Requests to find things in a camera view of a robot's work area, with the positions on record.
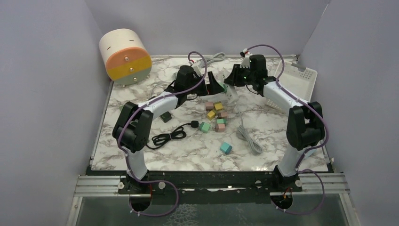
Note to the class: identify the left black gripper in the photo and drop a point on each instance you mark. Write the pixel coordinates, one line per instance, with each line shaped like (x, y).
(212, 88)

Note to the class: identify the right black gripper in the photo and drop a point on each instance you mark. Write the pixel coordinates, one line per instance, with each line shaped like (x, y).
(233, 78)

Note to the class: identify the white power strip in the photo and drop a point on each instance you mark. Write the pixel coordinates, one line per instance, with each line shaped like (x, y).
(232, 94)

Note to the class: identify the yellow plug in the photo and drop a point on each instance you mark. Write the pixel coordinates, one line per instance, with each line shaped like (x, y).
(218, 106)
(211, 115)

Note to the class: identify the black power strip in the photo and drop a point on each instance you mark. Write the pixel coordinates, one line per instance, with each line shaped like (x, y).
(165, 117)

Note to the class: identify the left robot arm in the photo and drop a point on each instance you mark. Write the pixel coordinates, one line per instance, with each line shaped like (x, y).
(133, 126)

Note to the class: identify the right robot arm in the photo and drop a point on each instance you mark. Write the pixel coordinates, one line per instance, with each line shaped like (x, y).
(306, 129)

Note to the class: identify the white plastic basket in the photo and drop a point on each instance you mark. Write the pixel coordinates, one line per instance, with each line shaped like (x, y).
(293, 86)

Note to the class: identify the round cream drawer cabinet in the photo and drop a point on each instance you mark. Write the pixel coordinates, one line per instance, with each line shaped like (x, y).
(125, 58)

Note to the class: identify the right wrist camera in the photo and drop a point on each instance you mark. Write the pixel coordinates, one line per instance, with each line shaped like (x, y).
(246, 59)

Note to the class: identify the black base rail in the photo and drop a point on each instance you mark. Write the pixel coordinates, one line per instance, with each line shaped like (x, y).
(208, 187)

